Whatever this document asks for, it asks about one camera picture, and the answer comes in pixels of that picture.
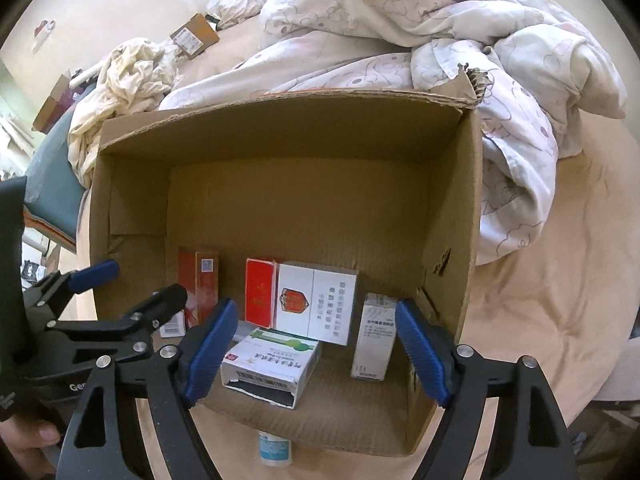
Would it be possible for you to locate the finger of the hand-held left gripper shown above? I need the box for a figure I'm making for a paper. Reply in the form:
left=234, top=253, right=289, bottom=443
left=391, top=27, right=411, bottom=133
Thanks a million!
left=47, top=283, right=188, bottom=361
left=22, top=259, right=121, bottom=321

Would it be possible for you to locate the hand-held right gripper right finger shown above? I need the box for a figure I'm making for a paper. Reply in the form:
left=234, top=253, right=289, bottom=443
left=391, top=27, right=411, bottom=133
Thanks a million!
left=394, top=298, right=578, bottom=480

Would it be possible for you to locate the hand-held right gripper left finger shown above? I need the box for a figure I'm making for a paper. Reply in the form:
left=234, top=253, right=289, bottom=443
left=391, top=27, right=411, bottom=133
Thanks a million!
left=56, top=297, right=240, bottom=480

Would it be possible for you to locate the tall red carton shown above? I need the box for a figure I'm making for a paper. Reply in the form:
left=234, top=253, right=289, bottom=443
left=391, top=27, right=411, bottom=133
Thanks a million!
left=177, top=247, right=221, bottom=328

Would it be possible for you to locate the small white barcode box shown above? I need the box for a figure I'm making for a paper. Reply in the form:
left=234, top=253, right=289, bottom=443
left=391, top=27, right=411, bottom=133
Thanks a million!
left=350, top=292, right=399, bottom=382

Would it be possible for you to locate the green and white medicine box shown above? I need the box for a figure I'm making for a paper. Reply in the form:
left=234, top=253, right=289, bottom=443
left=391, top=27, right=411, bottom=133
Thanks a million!
left=220, top=327, right=322, bottom=410

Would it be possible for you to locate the red cigarette pack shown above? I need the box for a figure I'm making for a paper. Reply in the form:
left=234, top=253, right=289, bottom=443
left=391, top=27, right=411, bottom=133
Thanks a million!
left=245, top=258, right=283, bottom=331

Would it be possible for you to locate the white carton with red emblem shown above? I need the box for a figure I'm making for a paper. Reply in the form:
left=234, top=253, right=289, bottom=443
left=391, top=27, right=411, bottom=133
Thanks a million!
left=272, top=261, right=360, bottom=347

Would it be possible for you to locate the large cardboard box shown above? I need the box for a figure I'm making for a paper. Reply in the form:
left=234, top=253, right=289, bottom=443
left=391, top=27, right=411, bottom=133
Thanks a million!
left=89, top=62, right=485, bottom=458

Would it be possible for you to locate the person's left hand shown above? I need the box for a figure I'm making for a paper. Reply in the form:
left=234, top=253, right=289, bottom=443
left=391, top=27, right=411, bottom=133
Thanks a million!
left=0, top=416, right=62, bottom=480

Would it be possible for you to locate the teal upholstered chair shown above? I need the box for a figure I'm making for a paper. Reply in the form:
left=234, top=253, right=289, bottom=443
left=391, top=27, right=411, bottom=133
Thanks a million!
left=22, top=85, right=98, bottom=256

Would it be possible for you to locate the white bottle with blue label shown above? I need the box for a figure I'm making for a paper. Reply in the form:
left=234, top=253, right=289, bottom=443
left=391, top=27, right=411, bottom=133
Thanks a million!
left=257, top=430, right=292, bottom=468

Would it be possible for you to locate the open brown cardboard box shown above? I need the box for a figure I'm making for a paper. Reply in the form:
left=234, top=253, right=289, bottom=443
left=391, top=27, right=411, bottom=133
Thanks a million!
left=32, top=72, right=81, bottom=133

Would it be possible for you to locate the cream crumpled cloth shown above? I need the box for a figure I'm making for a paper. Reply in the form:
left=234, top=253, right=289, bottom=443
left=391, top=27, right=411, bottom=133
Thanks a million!
left=67, top=37, right=186, bottom=188

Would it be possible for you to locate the white rolled paper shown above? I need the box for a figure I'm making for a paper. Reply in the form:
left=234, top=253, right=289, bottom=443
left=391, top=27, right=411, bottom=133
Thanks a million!
left=70, top=57, right=108, bottom=86

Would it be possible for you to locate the small brown labelled cardboard box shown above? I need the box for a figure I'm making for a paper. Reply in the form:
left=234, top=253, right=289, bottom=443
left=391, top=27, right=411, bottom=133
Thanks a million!
left=169, top=12, right=221, bottom=58

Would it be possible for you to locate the floral pillow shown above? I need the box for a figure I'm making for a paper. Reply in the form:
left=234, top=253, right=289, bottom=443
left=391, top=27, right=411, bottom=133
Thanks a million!
left=205, top=0, right=273, bottom=31

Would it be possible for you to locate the floral white quilt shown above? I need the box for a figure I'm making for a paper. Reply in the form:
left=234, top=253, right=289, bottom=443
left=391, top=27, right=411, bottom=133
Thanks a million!
left=160, top=0, right=628, bottom=267

